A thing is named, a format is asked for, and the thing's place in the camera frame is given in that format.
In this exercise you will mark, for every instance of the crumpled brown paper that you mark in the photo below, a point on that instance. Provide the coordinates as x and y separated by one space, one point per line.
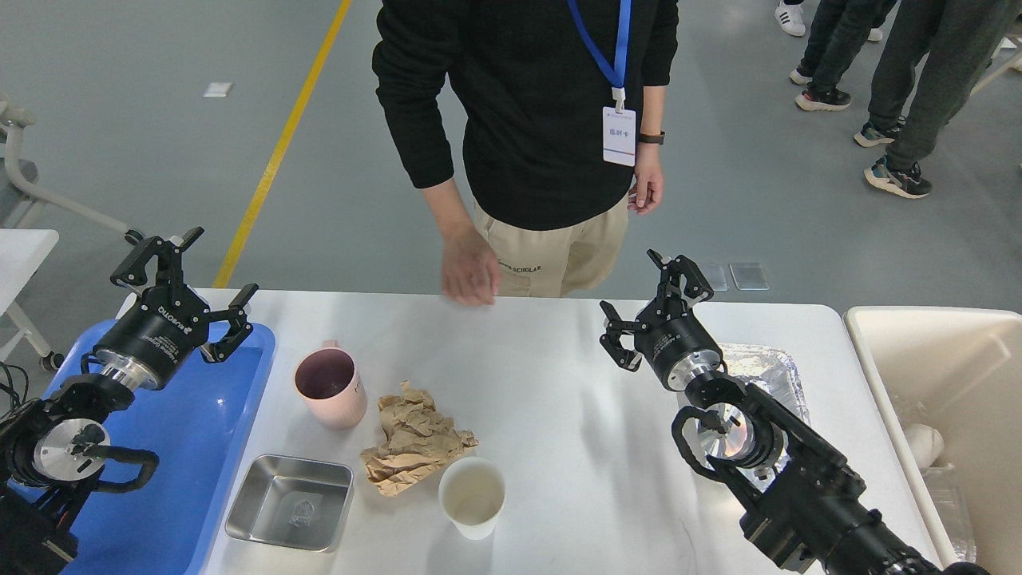
418 441

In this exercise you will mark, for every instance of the white side table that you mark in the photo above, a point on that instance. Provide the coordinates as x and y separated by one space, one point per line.
22 253

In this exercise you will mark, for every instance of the beige plastic bin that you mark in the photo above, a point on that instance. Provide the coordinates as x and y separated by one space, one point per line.
958 371

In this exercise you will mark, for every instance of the grey chair base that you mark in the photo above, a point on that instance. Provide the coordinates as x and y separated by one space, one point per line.
14 120

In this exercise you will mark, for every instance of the person in beige trousers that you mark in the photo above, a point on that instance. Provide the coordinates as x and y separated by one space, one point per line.
532 128

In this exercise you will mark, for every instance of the blue plastic tray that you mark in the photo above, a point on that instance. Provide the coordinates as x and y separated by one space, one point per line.
198 426

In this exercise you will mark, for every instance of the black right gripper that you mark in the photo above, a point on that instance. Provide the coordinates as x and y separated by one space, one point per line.
678 348

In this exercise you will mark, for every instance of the clear plastic bottle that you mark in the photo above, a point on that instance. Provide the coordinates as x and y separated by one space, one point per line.
944 487

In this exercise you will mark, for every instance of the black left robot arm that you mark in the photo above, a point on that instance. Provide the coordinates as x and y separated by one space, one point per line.
56 451

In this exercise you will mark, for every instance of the square steel tray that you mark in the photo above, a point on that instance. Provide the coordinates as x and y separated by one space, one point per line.
292 502

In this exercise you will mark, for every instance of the pink ribbed mug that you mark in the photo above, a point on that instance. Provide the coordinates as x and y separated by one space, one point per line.
330 385

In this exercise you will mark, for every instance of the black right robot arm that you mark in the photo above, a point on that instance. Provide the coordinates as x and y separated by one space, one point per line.
799 494

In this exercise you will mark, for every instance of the white paper cup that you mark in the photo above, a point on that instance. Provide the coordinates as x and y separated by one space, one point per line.
472 493

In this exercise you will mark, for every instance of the aluminium foil tray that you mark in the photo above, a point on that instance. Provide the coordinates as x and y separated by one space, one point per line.
774 371

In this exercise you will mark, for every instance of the bystander in dark trousers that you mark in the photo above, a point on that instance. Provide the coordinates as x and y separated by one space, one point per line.
934 56

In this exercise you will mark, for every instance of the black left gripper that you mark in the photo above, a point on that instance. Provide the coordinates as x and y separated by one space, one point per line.
162 329

